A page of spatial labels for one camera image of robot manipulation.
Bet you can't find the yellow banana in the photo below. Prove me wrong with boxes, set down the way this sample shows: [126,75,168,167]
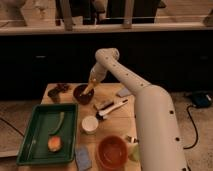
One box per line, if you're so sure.
[82,82,98,95]

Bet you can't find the blue black floor device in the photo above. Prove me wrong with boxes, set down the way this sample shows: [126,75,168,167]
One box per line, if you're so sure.
[191,93,212,108]

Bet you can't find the orange peach fruit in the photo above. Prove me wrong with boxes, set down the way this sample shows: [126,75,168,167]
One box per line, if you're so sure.
[48,136,62,152]

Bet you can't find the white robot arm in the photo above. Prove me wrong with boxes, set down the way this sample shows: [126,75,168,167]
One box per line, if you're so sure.
[89,48,188,171]

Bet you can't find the wooden block eraser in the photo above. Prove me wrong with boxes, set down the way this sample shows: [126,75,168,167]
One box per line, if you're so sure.
[94,100,114,110]

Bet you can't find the blue grey sponge back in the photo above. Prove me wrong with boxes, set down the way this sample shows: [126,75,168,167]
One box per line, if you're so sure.
[116,88,131,97]

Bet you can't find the black cable right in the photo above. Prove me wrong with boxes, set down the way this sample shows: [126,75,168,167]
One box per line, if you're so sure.
[182,103,200,150]

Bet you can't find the metal fork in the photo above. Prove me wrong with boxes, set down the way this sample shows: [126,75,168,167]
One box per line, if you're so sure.
[125,135,138,143]

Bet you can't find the dark purple bowl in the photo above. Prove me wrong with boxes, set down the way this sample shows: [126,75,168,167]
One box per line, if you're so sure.
[73,84,94,105]

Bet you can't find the blue sponge front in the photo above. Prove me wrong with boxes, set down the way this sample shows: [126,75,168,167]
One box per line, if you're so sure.
[75,146,92,171]

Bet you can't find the black white dish brush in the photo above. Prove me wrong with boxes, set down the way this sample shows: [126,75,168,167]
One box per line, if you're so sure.
[96,99,128,120]

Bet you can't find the green plastic tray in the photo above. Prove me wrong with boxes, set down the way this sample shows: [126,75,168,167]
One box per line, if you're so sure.
[17,103,78,165]

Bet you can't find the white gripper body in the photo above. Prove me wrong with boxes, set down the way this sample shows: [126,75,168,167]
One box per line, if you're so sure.
[89,63,107,83]

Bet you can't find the black cable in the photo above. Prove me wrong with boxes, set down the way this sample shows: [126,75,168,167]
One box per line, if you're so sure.
[182,103,200,150]
[0,116,26,138]

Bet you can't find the white cup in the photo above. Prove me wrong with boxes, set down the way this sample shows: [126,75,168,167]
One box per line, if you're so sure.
[81,116,99,134]

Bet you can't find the orange bowl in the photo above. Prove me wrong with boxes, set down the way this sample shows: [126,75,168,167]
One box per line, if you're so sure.
[96,135,128,171]

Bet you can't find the black cable left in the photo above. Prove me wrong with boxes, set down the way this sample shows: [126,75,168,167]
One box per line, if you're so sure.
[0,116,26,138]

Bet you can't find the light green cup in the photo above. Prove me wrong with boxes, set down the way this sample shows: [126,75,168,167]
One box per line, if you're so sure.
[128,144,140,162]

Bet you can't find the brown grapes toy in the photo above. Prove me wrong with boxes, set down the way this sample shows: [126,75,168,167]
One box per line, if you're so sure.
[57,83,71,93]

